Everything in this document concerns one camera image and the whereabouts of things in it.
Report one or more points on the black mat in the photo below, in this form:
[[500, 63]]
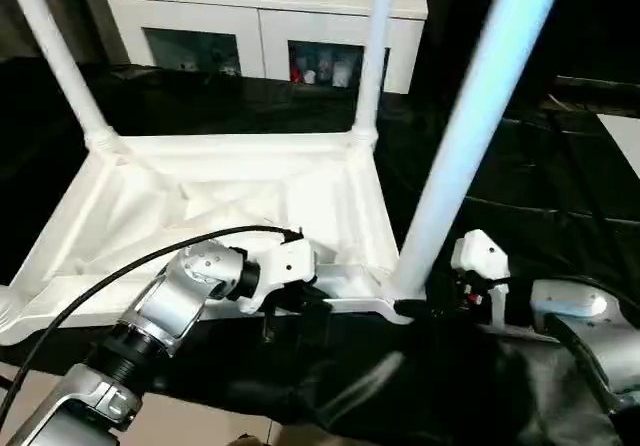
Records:
[[400, 366]]

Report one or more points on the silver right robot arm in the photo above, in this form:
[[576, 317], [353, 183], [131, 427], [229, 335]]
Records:
[[570, 301]]

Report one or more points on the white plastic table leg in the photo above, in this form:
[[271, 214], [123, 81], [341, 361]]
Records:
[[6, 311], [475, 116], [55, 51], [375, 41]]

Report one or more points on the white cabinet with glass doors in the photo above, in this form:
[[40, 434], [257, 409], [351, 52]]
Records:
[[200, 21]]

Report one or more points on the white plastic table top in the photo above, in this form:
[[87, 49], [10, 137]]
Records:
[[150, 206]]

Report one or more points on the grey curtain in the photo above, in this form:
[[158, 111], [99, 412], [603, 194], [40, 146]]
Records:
[[15, 31]]

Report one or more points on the black bar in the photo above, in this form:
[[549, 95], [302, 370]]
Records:
[[600, 83]]

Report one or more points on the white board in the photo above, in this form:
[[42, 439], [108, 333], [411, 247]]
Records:
[[625, 136]]

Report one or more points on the tall black cabinet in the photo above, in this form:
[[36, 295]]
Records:
[[450, 41]]

